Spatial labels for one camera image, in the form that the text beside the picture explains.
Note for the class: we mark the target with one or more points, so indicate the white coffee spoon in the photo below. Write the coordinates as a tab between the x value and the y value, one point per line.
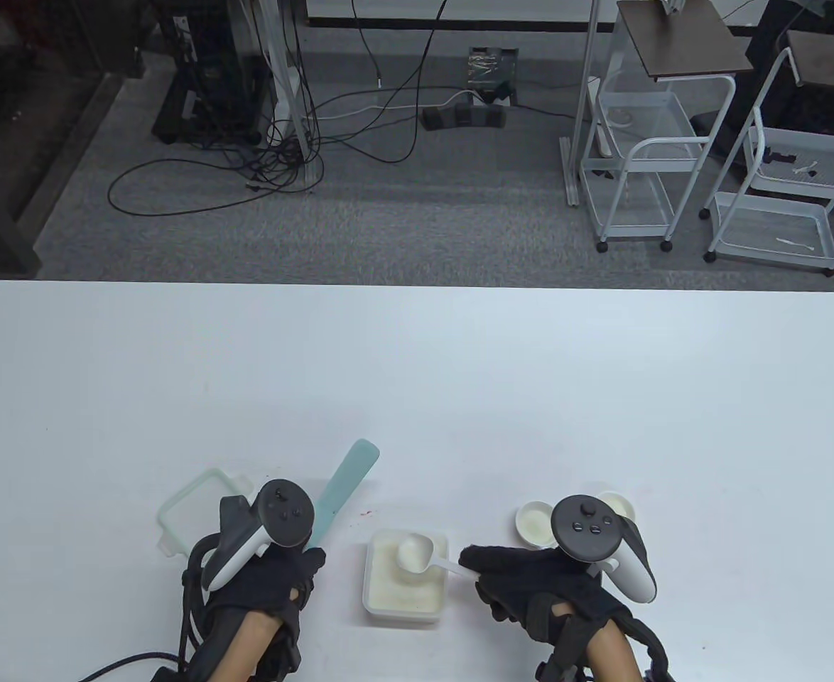
413	550

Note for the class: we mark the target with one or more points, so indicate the teal dessert spatula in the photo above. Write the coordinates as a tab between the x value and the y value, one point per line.
346	483

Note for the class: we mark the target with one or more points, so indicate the black and white controller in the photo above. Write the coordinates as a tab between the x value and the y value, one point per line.
584	526
285	511

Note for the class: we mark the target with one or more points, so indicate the small round white dish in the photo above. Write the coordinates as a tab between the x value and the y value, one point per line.
518	526

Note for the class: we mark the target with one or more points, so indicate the thin white stick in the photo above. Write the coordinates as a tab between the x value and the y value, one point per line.
793	243

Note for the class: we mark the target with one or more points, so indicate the person's right hand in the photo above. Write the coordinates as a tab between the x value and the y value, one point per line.
538	582

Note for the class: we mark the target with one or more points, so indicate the black floor box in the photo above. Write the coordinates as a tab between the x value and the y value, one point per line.
491	67

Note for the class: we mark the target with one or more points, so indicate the white cart with brown top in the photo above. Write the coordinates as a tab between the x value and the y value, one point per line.
829	60
687	39

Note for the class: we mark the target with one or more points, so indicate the white sugar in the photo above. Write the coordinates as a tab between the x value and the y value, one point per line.
396	590
619	506
534	524

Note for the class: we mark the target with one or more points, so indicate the clear lid with green rim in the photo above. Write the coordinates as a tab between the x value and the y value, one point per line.
190	508

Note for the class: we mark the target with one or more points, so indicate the black power strip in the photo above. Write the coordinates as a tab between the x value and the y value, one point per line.
459	117

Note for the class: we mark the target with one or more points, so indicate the clear plastic sugar container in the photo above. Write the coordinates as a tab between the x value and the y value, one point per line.
403	619

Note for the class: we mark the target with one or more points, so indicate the person's left hand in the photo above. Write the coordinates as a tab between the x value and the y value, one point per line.
275	586

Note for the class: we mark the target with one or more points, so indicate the black and white right controller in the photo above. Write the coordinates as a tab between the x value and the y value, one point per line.
584	526

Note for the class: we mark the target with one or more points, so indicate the silver aluminium frame leg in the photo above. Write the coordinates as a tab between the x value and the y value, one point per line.
572	185
308	167

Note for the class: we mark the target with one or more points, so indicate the black computer rack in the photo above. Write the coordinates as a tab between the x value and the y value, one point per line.
211	71

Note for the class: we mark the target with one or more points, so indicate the black bracket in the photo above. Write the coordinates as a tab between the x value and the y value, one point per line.
783	156

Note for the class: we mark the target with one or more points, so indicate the small white plastic piece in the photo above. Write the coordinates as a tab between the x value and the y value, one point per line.
808	169

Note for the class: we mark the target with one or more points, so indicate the dark glass partition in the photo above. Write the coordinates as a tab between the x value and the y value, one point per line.
5	142

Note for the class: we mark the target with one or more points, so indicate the black and white left controller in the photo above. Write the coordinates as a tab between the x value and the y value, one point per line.
285	511

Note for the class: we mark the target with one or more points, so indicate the person's right forearm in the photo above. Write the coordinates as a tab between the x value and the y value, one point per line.
612	657

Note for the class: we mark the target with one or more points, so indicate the person's left forearm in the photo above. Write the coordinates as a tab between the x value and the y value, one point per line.
243	646

